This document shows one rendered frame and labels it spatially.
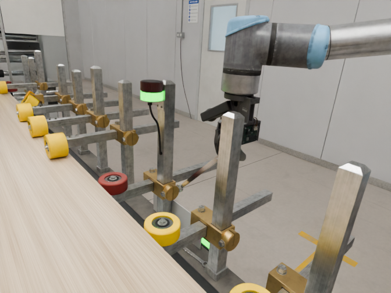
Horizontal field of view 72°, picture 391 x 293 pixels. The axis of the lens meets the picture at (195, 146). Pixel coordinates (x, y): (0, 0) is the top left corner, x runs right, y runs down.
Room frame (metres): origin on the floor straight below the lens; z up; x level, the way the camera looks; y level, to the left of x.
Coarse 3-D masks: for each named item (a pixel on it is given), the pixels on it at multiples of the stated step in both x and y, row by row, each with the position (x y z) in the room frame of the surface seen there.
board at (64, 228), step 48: (0, 96) 1.66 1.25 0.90; (0, 144) 0.88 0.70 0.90; (0, 192) 0.57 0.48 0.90; (48, 192) 0.59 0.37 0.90; (96, 192) 0.60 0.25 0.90; (0, 240) 0.41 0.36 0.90; (48, 240) 0.42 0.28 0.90; (96, 240) 0.43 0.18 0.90; (144, 240) 0.43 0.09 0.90; (0, 288) 0.31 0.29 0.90; (48, 288) 0.31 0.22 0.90; (96, 288) 0.32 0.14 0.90; (144, 288) 0.32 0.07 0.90; (192, 288) 0.33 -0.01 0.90
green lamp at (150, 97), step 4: (140, 92) 0.70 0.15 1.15; (144, 92) 0.69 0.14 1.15; (160, 92) 0.70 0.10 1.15; (140, 96) 0.70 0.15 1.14; (144, 96) 0.69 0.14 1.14; (148, 96) 0.68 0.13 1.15; (152, 96) 0.68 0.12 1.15; (156, 96) 0.69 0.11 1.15; (160, 96) 0.70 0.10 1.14; (144, 100) 0.69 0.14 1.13; (148, 100) 0.68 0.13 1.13; (152, 100) 0.68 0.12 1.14; (156, 100) 0.69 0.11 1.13; (160, 100) 0.70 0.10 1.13
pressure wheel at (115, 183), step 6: (108, 174) 0.69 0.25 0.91; (114, 174) 0.70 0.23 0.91; (120, 174) 0.70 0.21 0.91; (102, 180) 0.66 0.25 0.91; (108, 180) 0.66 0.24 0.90; (114, 180) 0.67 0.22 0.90; (120, 180) 0.66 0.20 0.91; (126, 180) 0.67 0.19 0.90; (102, 186) 0.64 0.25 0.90; (108, 186) 0.63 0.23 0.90; (114, 186) 0.64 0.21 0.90; (120, 186) 0.65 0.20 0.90; (126, 186) 0.67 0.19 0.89; (108, 192) 0.63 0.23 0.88; (114, 192) 0.64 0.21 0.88; (120, 192) 0.65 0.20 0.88
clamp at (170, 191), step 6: (144, 174) 0.79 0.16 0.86; (150, 174) 0.78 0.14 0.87; (156, 174) 0.78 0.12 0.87; (156, 180) 0.74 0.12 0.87; (156, 186) 0.74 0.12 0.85; (162, 186) 0.71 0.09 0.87; (168, 186) 0.71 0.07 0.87; (174, 186) 0.72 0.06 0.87; (156, 192) 0.74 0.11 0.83; (162, 192) 0.70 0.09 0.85; (168, 192) 0.70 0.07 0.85; (174, 192) 0.72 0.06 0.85; (162, 198) 0.71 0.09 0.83; (168, 198) 0.70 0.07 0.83; (174, 198) 0.72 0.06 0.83
